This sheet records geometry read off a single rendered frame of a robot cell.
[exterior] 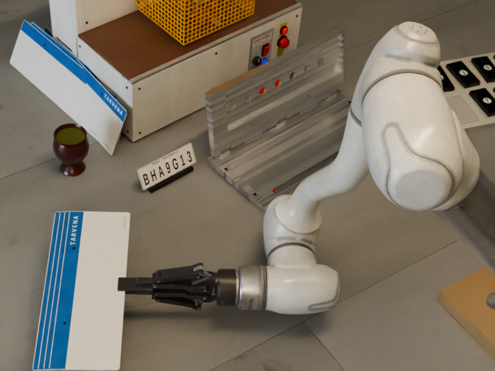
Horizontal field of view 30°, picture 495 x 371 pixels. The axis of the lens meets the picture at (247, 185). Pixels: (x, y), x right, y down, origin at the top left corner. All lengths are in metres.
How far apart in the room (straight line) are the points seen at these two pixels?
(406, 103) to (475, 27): 1.51
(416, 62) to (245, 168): 0.85
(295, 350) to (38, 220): 0.65
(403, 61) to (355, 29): 1.29
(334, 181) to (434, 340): 0.49
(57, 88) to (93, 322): 0.79
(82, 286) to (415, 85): 0.82
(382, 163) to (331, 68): 1.09
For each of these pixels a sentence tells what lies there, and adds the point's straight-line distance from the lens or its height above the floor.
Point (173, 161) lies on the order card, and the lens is 2.20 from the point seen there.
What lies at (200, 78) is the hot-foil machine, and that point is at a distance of 2.33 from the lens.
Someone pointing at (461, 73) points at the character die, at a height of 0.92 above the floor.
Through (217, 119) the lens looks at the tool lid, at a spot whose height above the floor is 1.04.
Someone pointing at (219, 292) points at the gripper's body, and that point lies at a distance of 1.85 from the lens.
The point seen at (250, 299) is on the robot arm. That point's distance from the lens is 1.85.
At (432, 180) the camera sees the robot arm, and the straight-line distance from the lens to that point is 1.33.
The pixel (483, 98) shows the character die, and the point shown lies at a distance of 2.57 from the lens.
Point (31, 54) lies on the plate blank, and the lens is 2.50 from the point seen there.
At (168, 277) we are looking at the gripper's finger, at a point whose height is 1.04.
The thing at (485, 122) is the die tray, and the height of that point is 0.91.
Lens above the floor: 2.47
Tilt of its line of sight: 45 degrees down
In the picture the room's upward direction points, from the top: 6 degrees clockwise
